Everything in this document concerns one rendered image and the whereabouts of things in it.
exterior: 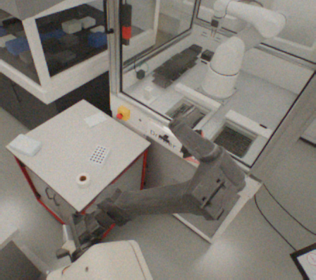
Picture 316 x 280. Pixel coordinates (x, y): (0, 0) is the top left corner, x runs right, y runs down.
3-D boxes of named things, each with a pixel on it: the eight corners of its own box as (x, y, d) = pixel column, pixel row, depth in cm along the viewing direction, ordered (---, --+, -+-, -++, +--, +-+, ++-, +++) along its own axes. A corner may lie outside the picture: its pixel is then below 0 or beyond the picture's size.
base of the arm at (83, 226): (67, 215, 75) (77, 254, 68) (87, 199, 74) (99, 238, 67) (86, 218, 82) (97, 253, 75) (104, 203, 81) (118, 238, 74)
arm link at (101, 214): (89, 220, 71) (102, 232, 72) (116, 199, 69) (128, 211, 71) (95, 202, 80) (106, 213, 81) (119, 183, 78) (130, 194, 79)
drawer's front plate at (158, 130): (185, 158, 143) (188, 146, 135) (146, 133, 153) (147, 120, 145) (186, 156, 144) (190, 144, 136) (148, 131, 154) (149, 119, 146)
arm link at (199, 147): (199, 162, 48) (231, 199, 51) (221, 143, 48) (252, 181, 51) (163, 123, 90) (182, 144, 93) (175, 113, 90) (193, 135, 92)
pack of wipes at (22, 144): (43, 146, 146) (41, 141, 143) (32, 158, 139) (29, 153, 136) (22, 137, 149) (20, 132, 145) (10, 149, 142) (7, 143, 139)
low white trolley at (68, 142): (92, 258, 176) (79, 211, 121) (37, 206, 198) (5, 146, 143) (143, 199, 211) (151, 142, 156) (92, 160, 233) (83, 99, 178)
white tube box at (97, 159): (101, 168, 139) (101, 165, 136) (87, 164, 140) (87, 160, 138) (111, 152, 148) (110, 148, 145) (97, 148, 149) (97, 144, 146)
